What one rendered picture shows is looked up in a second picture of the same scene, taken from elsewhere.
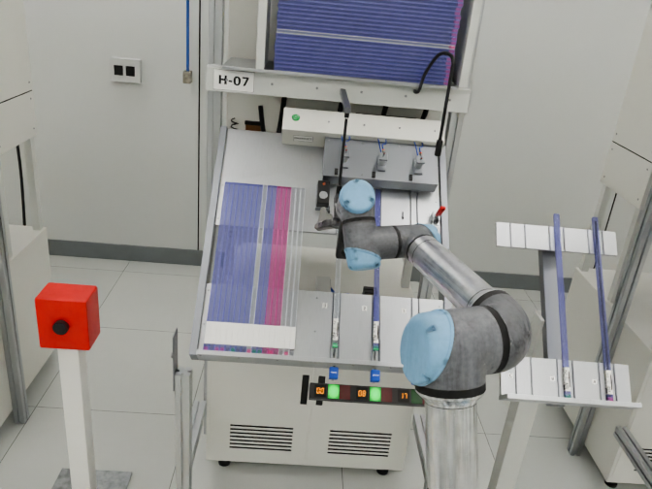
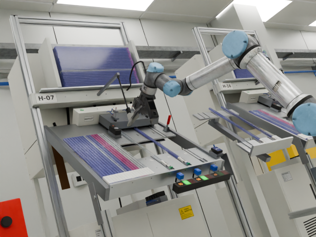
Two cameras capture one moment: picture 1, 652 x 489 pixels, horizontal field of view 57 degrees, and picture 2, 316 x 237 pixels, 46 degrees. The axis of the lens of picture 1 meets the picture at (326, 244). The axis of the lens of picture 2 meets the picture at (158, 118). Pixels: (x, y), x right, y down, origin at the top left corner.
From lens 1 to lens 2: 1.45 m
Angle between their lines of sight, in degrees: 51
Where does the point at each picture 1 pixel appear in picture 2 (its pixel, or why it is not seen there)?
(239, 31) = not seen: hidden behind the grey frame
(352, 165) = (120, 118)
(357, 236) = (166, 77)
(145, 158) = not seen: outside the picture
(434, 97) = (135, 91)
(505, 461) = (267, 225)
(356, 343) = (178, 166)
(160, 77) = not seen: outside the picture
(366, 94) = (108, 94)
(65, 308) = (6, 206)
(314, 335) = (158, 168)
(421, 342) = (234, 37)
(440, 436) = (263, 63)
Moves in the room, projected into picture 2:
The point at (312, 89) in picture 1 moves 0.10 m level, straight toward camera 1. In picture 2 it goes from (84, 96) to (91, 89)
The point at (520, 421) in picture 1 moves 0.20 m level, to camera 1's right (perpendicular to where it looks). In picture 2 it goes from (259, 197) to (282, 189)
